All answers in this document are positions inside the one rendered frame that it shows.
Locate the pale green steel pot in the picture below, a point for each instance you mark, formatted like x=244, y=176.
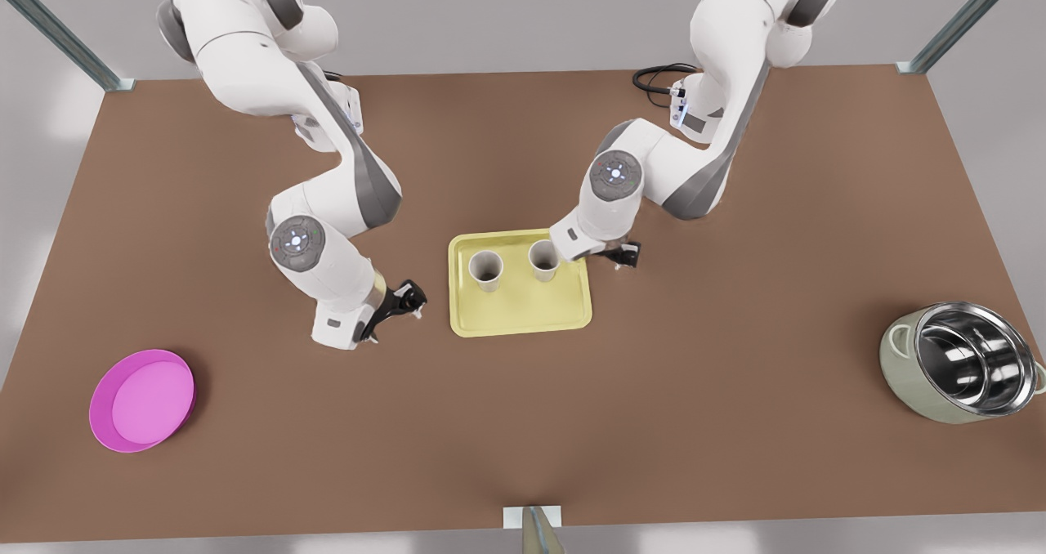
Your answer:
x=960, y=363

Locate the pink round plate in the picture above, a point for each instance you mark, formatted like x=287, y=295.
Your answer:
x=142, y=400

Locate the silver frame post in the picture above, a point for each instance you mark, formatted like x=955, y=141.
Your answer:
x=960, y=21
x=535, y=529
x=57, y=31

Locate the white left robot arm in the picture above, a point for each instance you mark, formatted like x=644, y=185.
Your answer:
x=695, y=162

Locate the yellow rectangular tray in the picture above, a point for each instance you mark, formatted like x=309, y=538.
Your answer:
x=520, y=283

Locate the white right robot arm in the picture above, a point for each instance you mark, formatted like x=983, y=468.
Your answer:
x=327, y=203

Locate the white IKEA cup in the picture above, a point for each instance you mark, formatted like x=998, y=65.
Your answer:
x=543, y=261
x=486, y=270

